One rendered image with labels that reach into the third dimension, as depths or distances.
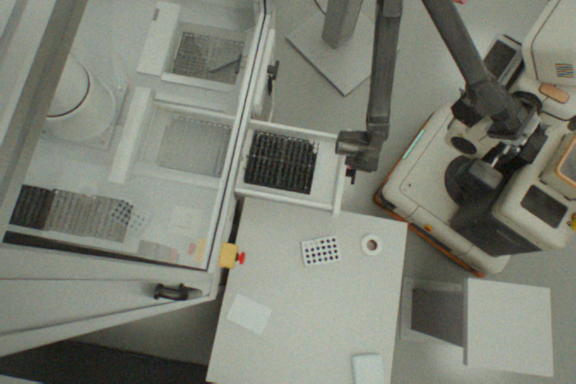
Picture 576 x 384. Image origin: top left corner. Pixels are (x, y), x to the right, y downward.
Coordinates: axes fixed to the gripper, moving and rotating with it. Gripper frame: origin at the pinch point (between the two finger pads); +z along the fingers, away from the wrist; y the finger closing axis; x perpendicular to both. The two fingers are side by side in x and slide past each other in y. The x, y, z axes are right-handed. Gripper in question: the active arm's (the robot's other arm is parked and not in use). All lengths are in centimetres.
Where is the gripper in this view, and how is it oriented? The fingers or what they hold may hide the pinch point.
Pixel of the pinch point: (355, 165)
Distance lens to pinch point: 142.2
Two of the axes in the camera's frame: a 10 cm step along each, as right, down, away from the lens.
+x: -2.0, 9.4, -2.9
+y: -9.8, -2.2, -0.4
